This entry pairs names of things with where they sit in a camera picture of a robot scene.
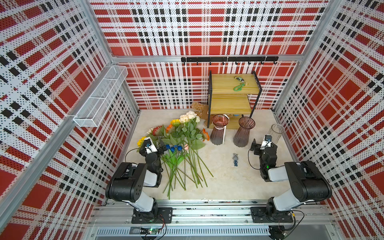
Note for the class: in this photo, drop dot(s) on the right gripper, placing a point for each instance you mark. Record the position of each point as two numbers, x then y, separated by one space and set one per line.
257 147

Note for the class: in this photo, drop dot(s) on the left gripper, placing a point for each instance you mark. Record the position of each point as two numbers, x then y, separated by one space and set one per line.
160 149

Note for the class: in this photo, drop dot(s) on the cream gerbera flower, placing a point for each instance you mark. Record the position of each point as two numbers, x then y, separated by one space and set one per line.
150 131

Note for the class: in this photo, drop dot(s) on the red gerbera flower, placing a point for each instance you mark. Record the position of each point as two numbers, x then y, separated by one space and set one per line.
158 131

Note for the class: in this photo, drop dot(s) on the yellow sunflower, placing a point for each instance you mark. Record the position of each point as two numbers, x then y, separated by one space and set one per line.
175 123
141 141

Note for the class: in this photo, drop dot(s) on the pale pink rose flower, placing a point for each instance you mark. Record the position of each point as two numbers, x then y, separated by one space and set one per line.
210 174

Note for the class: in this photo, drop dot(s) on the white rose flower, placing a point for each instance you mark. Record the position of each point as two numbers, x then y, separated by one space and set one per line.
198 144

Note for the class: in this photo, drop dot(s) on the orange gerbera flower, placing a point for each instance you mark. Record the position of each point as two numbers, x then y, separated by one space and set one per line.
205 135
169 129

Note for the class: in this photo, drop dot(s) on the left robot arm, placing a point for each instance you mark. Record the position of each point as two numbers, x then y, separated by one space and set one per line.
127 186

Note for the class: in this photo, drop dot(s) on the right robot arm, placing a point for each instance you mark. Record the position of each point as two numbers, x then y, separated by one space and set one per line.
307 184

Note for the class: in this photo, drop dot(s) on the clear glass vase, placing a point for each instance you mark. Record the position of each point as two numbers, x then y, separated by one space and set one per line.
276 131

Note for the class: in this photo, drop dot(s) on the dark ribbed glass vase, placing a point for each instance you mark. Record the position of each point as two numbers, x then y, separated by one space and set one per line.
241 138

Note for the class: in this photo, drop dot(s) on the pink glass vase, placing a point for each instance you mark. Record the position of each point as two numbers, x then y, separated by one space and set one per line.
220 123

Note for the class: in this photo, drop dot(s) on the wooden two-tier shelf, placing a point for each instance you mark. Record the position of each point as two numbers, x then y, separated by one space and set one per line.
223 100

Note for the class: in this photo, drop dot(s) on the green circuit board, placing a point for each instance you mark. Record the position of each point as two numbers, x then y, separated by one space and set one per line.
149 231

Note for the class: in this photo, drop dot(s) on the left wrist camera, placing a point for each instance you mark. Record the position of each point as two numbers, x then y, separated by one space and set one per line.
149 145

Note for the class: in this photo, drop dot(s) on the small grey figurine keychain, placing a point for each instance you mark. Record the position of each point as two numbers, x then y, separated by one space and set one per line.
235 159

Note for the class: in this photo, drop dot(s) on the white wire wall basket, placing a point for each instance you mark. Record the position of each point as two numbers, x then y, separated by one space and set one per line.
93 111

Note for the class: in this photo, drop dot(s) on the green lanyard keychain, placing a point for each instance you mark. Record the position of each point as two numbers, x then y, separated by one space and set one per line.
241 84

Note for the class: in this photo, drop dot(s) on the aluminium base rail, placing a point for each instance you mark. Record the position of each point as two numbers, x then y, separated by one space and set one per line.
207 212

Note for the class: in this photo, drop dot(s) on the black hook rail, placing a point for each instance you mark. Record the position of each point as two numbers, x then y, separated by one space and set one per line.
210 60

